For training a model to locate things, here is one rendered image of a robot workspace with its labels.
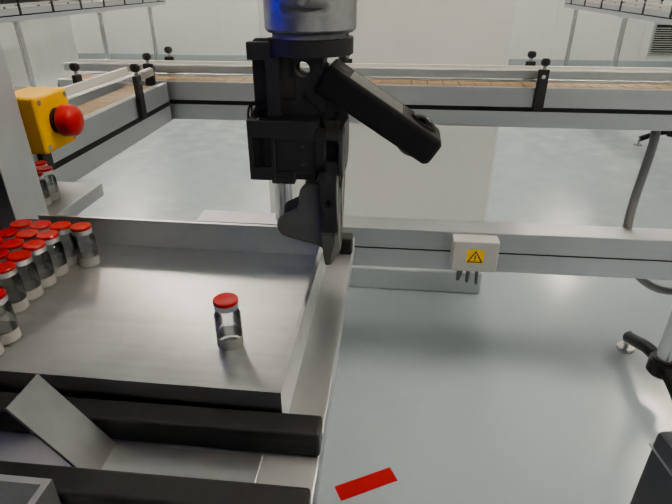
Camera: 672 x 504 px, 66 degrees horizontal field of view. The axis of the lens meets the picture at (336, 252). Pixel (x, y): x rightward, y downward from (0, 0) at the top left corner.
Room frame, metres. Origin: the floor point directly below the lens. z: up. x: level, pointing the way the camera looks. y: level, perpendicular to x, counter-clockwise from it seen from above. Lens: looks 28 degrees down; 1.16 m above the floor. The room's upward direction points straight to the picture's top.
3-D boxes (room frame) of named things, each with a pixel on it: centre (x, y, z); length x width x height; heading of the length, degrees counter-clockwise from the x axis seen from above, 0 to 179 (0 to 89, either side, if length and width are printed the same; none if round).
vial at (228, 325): (0.36, 0.09, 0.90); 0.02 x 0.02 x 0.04
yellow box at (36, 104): (0.68, 0.40, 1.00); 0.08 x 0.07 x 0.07; 84
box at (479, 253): (1.25, -0.37, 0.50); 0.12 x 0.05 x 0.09; 84
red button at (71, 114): (0.68, 0.35, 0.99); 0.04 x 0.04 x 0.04; 84
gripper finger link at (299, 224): (0.45, 0.03, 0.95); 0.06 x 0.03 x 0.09; 84
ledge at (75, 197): (0.70, 0.44, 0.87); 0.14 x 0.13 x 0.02; 84
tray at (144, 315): (0.41, 0.19, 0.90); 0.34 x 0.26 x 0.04; 84
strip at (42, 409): (0.23, 0.12, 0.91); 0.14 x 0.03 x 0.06; 84
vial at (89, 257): (0.50, 0.27, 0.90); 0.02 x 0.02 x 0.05
